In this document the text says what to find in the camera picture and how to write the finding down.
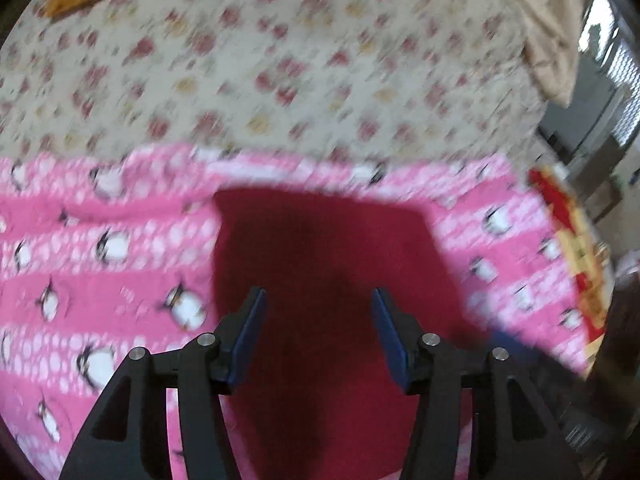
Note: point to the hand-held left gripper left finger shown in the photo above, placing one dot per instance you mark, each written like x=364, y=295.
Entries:
x=248, y=340

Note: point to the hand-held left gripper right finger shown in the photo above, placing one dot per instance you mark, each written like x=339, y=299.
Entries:
x=389, y=340

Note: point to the dark red garment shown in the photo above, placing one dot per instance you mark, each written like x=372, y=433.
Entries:
x=320, y=240

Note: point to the pink penguin print blanket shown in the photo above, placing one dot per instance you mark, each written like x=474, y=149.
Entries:
x=100, y=210

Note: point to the red and yellow printed cloth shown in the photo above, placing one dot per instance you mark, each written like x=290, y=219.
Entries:
x=565, y=210

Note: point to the floral bed sheet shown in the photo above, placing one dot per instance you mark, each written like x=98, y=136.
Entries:
x=250, y=60

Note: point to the beige cloth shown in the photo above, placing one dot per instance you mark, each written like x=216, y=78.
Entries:
x=550, y=25

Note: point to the window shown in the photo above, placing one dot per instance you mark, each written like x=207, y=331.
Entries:
x=622, y=70

